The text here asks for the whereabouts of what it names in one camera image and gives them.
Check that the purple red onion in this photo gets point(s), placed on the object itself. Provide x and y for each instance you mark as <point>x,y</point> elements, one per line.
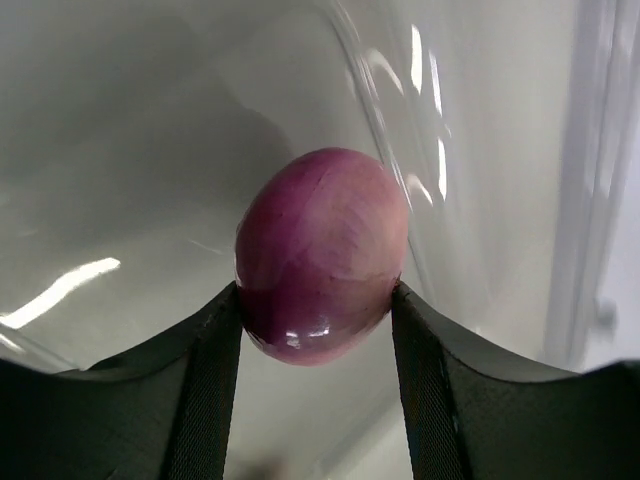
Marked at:
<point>318,254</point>

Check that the clear grey plastic bin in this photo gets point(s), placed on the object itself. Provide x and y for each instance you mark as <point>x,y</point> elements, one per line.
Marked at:
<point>134,135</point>

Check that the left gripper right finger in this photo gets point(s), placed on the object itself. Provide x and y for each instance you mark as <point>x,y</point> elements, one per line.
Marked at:
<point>474,410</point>

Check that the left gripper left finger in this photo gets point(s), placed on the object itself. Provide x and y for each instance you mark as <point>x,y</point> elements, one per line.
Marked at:
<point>160,410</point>

